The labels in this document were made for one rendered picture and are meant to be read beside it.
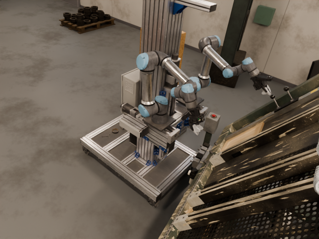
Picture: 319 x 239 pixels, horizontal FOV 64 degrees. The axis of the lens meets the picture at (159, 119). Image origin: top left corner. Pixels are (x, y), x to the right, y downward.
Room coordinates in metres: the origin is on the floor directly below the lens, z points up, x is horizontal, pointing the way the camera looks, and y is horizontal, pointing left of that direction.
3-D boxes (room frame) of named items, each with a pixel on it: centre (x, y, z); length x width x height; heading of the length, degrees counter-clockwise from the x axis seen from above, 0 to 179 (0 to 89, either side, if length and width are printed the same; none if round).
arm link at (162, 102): (1.83, 0.01, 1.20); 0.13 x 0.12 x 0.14; 131
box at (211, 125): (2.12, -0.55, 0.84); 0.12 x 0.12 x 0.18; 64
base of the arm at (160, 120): (1.83, 0.00, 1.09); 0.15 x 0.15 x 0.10
